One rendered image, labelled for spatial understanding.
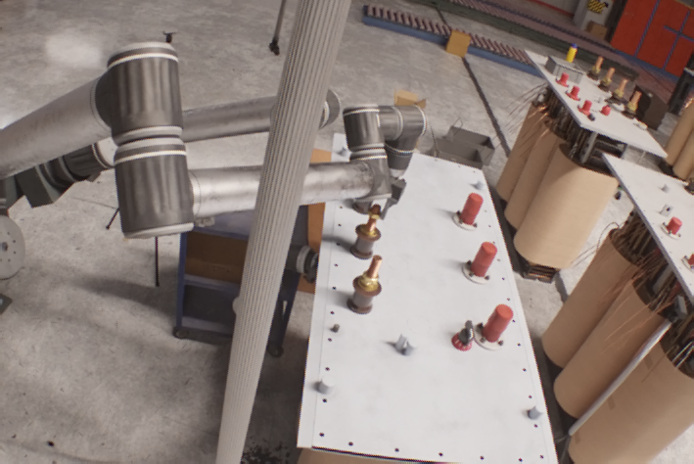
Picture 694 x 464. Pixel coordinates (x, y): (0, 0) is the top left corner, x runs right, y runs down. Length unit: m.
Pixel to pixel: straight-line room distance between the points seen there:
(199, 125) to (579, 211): 3.09
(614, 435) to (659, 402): 0.35
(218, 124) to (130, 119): 1.10
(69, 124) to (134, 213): 0.30
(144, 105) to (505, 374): 1.34
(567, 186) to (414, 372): 2.80
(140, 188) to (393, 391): 0.93
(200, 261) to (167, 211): 1.90
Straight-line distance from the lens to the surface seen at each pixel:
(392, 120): 1.59
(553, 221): 4.34
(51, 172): 2.28
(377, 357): 1.63
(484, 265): 2.02
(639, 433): 3.09
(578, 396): 3.45
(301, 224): 2.82
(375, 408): 1.52
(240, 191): 1.13
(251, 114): 2.03
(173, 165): 1.01
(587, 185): 4.23
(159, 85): 1.03
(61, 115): 1.22
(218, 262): 2.86
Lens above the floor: 2.57
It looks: 35 degrees down
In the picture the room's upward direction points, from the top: 16 degrees clockwise
